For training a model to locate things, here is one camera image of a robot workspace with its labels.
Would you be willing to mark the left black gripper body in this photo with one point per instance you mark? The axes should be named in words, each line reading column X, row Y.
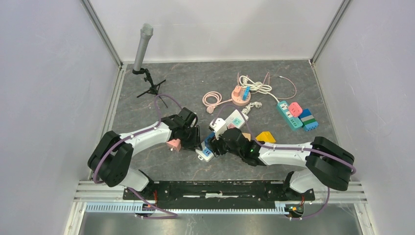
column 190, row 140

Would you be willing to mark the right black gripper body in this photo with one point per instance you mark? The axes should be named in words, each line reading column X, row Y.
column 221, row 147

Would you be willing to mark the pink cube socket adapter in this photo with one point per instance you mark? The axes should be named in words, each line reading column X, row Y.
column 174, row 145

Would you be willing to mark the white multicolour power strip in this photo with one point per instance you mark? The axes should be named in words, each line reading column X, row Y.
column 234, row 120

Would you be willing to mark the yellow cube socket adapter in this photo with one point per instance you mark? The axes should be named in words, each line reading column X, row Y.
column 266, row 136

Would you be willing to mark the beige cube socket adapter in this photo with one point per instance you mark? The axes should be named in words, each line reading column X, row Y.
column 247, row 136

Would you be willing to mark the blue cube socket adapter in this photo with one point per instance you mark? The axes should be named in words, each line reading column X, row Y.
column 209, row 137

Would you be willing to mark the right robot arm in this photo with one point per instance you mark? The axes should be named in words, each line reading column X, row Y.
column 323, row 162

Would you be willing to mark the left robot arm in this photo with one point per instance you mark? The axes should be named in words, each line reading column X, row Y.
column 110, row 161

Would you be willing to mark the pink round socket hub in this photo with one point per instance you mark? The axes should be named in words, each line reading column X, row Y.
column 241, row 96

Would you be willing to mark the teal power strip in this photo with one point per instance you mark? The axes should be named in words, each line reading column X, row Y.
column 293, row 122

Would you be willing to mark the pink adapter on teal strip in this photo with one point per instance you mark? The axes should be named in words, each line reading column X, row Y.
column 295, row 109

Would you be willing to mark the blue green striped adapter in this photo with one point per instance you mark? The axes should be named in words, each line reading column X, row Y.
column 308, row 121

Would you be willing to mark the grey microphone on stand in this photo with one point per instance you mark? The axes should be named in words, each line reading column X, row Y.
column 146, row 33

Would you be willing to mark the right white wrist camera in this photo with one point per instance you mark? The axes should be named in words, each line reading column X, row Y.
column 219, row 126

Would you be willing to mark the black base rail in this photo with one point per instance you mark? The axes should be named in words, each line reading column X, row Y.
column 252, row 194

